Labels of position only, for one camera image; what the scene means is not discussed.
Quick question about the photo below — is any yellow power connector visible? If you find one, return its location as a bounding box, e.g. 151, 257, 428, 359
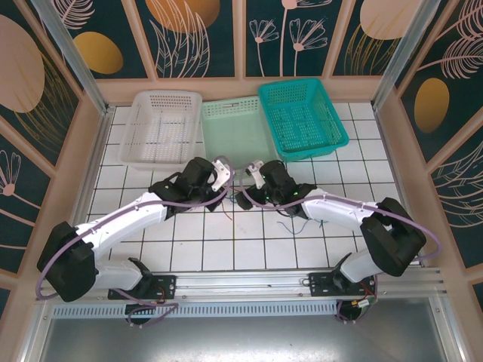
350, 297, 378, 312

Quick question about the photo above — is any teal perforated plastic basket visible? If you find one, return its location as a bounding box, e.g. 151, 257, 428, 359
257, 78, 350, 163

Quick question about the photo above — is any light green plastic basket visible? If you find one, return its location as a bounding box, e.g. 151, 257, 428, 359
199, 96, 279, 178

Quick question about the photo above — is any grey metal sheet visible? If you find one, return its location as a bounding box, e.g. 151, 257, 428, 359
22, 297, 465, 362

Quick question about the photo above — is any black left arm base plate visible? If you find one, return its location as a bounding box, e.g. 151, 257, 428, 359
108, 274, 177, 301

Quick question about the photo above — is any grey slotted cable duct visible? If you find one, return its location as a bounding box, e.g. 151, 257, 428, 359
52, 303, 339, 318

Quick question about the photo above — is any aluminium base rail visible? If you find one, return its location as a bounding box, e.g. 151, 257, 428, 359
37, 268, 446, 302

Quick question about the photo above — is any blue wire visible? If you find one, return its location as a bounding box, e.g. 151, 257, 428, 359
277, 219, 314, 235

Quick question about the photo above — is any aluminium frame post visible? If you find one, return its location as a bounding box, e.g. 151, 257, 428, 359
371, 0, 438, 112
29, 0, 114, 116

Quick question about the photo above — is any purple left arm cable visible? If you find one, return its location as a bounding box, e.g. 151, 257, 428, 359
35, 155, 237, 329

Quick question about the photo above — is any thin red wire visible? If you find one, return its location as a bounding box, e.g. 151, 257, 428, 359
220, 185, 243, 221

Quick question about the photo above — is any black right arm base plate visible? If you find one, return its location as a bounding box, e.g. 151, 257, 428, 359
308, 271, 377, 297

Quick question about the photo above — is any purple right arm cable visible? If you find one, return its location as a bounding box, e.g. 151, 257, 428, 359
238, 162, 443, 324

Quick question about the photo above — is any white perforated plastic basket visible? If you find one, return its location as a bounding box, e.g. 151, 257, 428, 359
119, 90, 204, 173

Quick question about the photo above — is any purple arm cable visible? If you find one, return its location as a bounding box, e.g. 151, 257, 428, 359
35, 155, 237, 329
238, 162, 443, 324

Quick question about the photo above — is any aluminium side rail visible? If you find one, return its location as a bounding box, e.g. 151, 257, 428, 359
372, 105, 431, 268
66, 105, 116, 242

